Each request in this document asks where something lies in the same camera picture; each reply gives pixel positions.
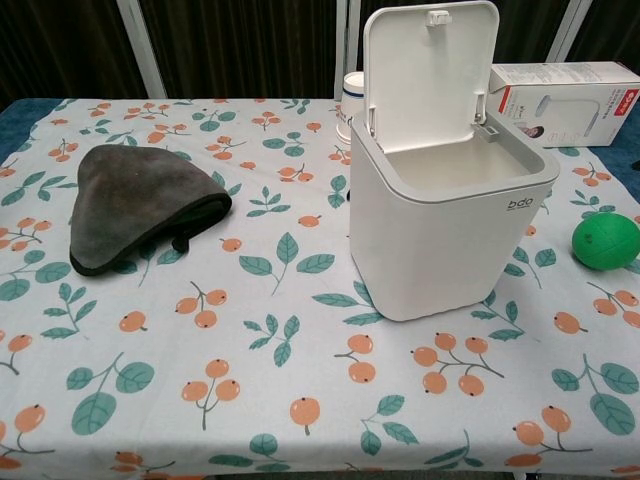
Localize fruit and leaf patterned tablecloth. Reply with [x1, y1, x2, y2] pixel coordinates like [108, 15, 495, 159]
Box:
[0, 97, 640, 480]

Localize white desk lamp carton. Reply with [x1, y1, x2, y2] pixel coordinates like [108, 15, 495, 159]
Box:
[488, 60, 640, 148]

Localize white metal frame bar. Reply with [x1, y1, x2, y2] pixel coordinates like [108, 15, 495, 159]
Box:
[114, 0, 169, 100]
[332, 0, 361, 100]
[547, 0, 594, 65]

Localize white paper cup blue print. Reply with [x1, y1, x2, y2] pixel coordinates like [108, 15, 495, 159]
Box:
[334, 70, 368, 145]

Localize dark pleated curtain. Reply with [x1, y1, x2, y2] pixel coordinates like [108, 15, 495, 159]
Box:
[0, 0, 640, 101]

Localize green ball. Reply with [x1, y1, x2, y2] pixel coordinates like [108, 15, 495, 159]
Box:
[571, 213, 640, 273]

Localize grey folded microfibre cloth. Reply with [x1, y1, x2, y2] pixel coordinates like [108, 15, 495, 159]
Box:
[69, 144, 234, 277]

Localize white trash bin lid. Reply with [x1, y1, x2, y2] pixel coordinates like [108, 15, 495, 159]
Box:
[349, 0, 560, 322]

